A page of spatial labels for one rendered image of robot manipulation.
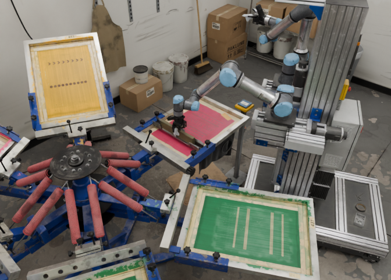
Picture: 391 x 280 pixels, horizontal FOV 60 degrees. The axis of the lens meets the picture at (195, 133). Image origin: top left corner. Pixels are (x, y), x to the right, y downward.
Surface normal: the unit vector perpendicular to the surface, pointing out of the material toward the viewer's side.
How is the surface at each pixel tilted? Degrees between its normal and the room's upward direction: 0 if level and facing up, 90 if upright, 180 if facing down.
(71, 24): 90
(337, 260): 0
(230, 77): 87
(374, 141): 0
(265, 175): 0
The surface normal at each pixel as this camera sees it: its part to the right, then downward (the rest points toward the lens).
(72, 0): 0.75, 0.42
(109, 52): 0.33, 0.59
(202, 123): 0.01, -0.78
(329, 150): -0.29, 0.60
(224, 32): -0.60, 0.50
